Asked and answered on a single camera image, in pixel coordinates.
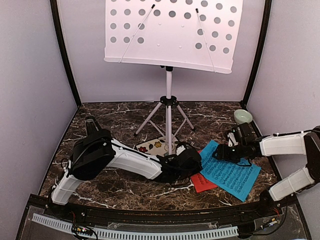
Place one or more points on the white perforated music stand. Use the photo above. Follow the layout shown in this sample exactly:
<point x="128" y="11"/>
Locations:
<point x="190" y="34"/>

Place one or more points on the grey slotted cable duct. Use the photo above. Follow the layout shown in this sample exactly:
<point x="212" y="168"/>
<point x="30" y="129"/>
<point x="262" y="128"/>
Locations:
<point x="119" y="231"/>

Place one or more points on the blue sheet music paper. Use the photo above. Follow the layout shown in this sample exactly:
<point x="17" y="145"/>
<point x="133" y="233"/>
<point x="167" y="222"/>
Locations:
<point x="236" y="179"/>

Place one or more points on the pale green ceramic bowl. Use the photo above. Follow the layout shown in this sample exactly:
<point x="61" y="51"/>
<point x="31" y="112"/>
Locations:
<point x="242" y="116"/>

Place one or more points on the red sheet music paper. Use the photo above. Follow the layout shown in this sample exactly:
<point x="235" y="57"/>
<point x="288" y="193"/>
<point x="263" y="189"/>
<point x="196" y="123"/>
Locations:
<point x="201" y="184"/>

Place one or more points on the floral square ceramic plate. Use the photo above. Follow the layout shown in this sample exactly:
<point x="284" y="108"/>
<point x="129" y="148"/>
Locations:
<point x="157" y="146"/>

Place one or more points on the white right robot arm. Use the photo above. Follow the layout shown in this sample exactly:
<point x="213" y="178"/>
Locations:
<point x="304" y="143"/>

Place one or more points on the black metronome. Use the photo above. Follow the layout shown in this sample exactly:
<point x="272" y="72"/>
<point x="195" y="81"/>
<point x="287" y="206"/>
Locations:
<point x="92" y="127"/>

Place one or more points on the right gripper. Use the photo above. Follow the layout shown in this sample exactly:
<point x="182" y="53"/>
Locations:
<point x="223" y="154"/>

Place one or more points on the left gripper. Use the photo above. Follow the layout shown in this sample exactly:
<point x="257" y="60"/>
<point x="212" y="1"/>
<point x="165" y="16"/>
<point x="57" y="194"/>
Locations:
<point x="198" y="168"/>

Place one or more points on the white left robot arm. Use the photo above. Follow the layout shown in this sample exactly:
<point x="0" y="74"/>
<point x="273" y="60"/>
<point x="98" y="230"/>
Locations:
<point x="99" y="150"/>

